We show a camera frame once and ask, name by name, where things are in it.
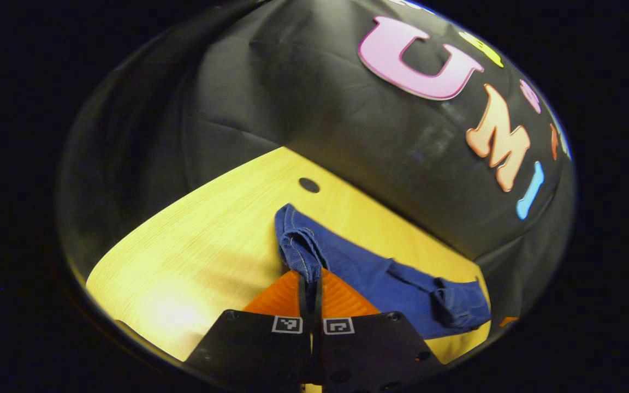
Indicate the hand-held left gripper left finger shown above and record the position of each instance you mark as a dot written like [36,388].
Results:
[260,349]

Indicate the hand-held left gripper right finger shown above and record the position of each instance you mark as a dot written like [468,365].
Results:
[369,349]

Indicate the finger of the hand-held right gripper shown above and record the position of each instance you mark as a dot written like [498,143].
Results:
[508,321]

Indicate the blue jeans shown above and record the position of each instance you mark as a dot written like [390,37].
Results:
[380,284]

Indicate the black backdrop cloth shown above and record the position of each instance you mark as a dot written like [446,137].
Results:
[320,98]

